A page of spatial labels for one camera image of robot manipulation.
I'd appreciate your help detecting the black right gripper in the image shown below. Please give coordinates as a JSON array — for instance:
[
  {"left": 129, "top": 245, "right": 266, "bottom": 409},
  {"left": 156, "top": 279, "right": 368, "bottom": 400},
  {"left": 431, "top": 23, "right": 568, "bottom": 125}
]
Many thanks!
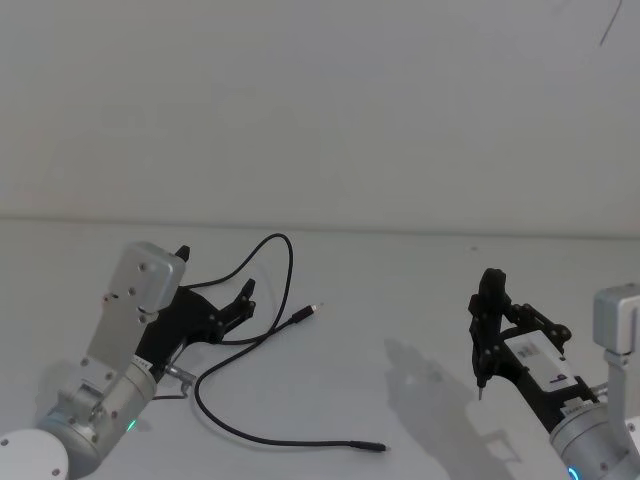
[{"left": 467, "top": 268, "right": 600, "bottom": 436}]

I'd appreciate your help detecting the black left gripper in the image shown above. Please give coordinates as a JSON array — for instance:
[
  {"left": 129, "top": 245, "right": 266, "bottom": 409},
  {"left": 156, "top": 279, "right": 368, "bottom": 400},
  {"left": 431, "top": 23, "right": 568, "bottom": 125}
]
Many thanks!
[{"left": 132, "top": 244, "right": 258, "bottom": 383}]

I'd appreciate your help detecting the white table cloth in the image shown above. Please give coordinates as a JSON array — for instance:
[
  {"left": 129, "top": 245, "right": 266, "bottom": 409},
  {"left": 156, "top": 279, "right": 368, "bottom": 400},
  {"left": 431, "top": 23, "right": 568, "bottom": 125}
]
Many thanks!
[{"left": 0, "top": 215, "right": 640, "bottom": 480}]

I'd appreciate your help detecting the thin dark left wrist cable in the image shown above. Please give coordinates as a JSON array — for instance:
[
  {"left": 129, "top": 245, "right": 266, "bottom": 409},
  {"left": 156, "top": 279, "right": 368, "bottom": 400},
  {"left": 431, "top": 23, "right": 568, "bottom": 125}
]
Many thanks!
[{"left": 149, "top": 233, "right": 295, "bottom": 401}]

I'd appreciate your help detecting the black cable with silver plug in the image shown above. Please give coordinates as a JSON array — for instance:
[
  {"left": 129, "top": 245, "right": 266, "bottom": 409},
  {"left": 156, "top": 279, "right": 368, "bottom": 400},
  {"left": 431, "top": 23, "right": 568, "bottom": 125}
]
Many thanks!
[{"left": 193, "top": 301, "right": 389, "bottom": 454}]

